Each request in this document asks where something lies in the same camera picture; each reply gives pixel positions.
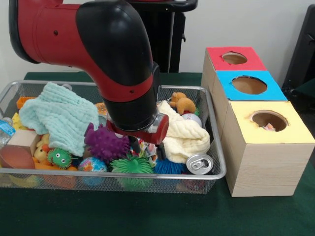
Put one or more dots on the plain wooden block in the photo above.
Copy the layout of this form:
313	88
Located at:
22	142

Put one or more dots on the colourful patterned fabric toy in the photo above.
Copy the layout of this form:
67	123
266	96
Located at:
149	151

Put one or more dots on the large green spiky ball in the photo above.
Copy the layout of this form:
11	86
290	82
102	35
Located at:
132	166

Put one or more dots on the small green ball with eyes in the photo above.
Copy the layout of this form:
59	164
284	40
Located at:
59	157

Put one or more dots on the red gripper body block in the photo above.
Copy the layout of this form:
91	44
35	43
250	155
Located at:
155	132

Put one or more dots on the dark green table cloth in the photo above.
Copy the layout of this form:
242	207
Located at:
147	216

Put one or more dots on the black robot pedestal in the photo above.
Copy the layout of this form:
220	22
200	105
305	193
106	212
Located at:
167	39

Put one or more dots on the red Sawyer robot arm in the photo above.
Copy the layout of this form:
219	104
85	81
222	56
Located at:
98	39

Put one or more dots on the blue spiky ball with eyes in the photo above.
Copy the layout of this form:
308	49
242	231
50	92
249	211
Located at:
170	167

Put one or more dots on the mint green cloth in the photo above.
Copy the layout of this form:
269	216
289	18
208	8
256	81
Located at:
59	118

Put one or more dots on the clear mesh bin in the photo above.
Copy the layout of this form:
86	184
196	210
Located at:
29	88

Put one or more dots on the small globe print ball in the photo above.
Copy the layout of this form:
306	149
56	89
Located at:
92	164

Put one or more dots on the purple spiky ball with eyes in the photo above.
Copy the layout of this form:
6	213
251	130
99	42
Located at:
103	145

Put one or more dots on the orange bear plush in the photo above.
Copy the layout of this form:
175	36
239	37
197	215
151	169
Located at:
182	103

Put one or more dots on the silver drink can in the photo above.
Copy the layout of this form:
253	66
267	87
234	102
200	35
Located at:
199	163

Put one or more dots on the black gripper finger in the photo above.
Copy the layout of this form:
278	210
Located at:
134	146

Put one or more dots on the pale yellow cloth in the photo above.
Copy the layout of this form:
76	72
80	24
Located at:
186	135

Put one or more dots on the tiger plush toy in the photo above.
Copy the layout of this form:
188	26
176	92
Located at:
268	127

